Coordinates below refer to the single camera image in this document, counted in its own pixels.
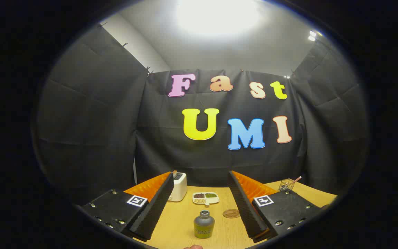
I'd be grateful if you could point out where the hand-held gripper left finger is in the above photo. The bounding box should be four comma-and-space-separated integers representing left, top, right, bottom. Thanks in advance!
81, 171, 175, 242

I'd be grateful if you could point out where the white divided dish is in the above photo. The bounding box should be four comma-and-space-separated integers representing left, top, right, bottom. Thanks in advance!
192, 192, 220, 207

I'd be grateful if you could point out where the silver green juice bottle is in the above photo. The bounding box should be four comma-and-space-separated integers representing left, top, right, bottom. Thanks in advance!
193, 210, 215, 239

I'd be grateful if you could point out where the wire mesh holder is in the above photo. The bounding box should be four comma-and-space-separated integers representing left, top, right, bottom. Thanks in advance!
278, 179, 295, 192

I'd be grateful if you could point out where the bright ceiling light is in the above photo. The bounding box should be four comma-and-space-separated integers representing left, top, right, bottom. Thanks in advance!
177, 0, 262, 36

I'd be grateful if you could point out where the white toaster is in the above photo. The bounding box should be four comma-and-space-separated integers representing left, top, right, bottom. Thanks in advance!
168, 172, 188, 202

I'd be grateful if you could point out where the wooden table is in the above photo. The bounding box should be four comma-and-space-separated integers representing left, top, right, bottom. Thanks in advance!
133, 180, 338, 249

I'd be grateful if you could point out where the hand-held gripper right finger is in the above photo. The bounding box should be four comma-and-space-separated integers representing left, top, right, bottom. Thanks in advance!
228, 170, 324, 242

